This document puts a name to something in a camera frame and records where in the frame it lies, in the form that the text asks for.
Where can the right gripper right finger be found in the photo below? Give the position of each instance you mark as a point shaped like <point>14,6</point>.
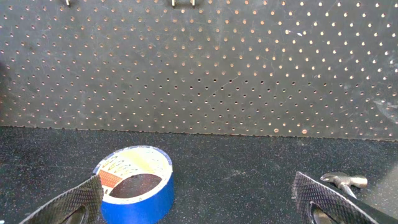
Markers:
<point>314,193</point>

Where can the roll of blue tape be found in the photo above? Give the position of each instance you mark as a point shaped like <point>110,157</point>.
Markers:
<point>149,208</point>

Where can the black pegboard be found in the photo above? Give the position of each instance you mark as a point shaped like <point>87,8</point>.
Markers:
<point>199,56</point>

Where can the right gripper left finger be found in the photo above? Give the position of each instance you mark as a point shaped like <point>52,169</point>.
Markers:
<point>81,199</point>

